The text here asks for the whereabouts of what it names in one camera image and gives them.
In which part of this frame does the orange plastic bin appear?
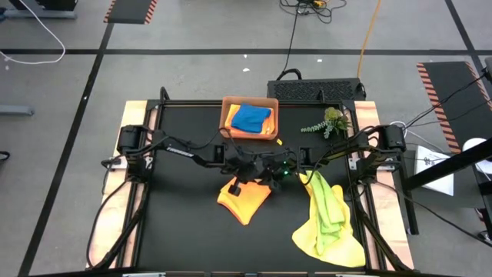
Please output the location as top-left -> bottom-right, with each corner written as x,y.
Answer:
218,95 -> 280,141

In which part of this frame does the green microfiber towel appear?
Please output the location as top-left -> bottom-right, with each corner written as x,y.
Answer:
304,170 -> 346,257

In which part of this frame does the white floor cable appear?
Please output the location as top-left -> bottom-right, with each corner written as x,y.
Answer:
0,0 -> 67,65

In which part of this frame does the black diagonal frame strut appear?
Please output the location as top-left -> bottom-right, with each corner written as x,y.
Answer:
90,180 -> 151,269
352,188 -> 411,272

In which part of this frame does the blue microfiber towel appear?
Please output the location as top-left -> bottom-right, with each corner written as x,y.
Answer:
230,103 -> 272,135

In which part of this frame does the white paper sheet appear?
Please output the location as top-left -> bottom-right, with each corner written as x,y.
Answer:
414,145 -> 455,197

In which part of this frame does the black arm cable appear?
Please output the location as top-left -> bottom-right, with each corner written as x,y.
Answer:
374,180 -> 492,247
85,179 -> 131,269

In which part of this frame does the artificial succulent in pot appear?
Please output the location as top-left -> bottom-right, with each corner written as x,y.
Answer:
300,106 -> 353,139

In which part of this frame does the yellow hanging cable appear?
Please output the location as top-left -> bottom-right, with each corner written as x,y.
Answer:
356,0 -> 384,79

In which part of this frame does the grey floor bar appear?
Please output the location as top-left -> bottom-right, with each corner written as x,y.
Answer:
0,104 -> 35,117

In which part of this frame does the tangled black cable bundle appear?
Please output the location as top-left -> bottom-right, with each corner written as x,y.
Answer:
279,0 -> 347,25

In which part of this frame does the black perforated computer case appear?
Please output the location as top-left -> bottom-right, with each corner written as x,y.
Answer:
267,78 -> 367,102

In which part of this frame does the yellow microfiber towel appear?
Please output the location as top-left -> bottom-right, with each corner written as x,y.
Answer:
291,171 -> 367,269

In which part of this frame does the black mat with striped edges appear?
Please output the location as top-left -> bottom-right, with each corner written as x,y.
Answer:
416,60 -> 492,155
102,0 -> 158,25

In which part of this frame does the black metal beam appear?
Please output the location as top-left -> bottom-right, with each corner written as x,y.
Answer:
402,137 -> 492,192

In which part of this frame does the black table frame rim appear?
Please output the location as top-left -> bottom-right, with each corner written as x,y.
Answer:
130,98 -> 370,275

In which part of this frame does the light wooden side board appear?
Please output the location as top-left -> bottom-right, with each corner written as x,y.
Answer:
88,100 -> 159,269
353,100 -> 415,270

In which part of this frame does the black power cable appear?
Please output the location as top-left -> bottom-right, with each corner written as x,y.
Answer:
280,3 -> 303,81

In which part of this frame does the grey desk foot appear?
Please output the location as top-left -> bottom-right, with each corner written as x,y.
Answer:
5,0 -> 78,21

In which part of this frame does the orange microfiber towel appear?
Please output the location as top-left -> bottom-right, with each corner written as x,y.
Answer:
217,176 -> 272,227
224,102 -> 276,136

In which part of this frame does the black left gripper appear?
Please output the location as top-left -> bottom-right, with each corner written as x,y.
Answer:
222,150 -> 270,197

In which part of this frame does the white round object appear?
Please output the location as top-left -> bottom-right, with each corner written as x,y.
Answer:
462,137 -> 492,175

